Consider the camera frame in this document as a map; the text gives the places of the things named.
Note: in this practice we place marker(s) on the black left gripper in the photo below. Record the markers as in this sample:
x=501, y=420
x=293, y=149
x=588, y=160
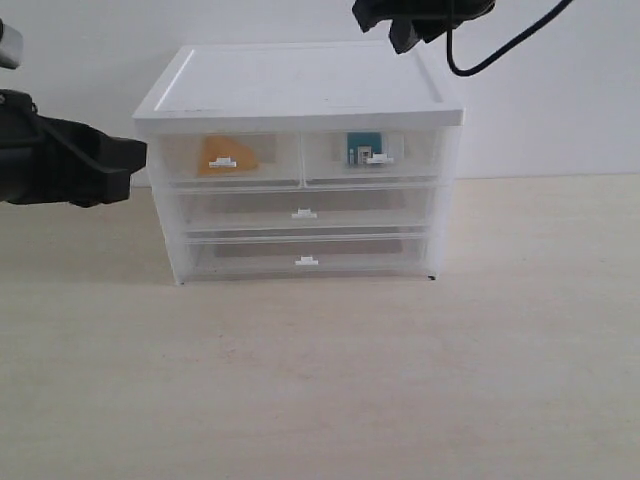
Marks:
x=47, y=160

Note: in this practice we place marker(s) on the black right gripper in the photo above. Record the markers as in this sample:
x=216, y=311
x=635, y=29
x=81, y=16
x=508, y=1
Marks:
x=419, y=21

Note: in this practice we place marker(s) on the yellow cheese wedge toy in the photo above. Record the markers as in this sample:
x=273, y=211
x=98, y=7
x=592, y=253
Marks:
x=222, y=155

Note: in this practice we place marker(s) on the white blue pill bottle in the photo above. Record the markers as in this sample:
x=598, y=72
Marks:
x=365, y=148

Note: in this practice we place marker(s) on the bottom wide clear drawer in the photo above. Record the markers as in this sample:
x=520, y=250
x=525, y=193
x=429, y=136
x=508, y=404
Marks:
x=384, y=253

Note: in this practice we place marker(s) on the wide clear drawer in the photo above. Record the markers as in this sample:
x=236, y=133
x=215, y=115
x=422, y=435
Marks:
x=384, y=253
x=204, y=212

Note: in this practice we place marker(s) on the white plastic drawer cabinet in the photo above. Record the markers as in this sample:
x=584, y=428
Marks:
x=296, y=89

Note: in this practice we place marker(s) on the middle wide clear drawer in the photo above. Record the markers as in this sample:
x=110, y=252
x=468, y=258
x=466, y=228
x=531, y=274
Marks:
x=204, y=212

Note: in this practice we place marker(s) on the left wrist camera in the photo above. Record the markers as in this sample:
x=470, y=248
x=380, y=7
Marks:
x=11, y=47

